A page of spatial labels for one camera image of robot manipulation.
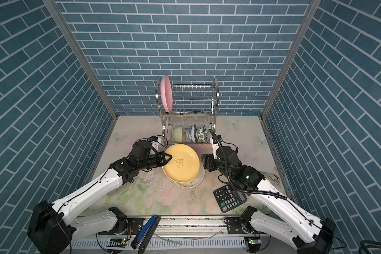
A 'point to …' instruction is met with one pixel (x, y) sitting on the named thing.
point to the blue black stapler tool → (143, 237)
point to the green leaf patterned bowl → (202, 134)
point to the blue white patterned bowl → (191, 134)
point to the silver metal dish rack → (194, 110)
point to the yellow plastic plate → (184, 166)
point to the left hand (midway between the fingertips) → (172, 157)
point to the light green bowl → (178, 133)
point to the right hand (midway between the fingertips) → (205, 152)
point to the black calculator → (228, 198)
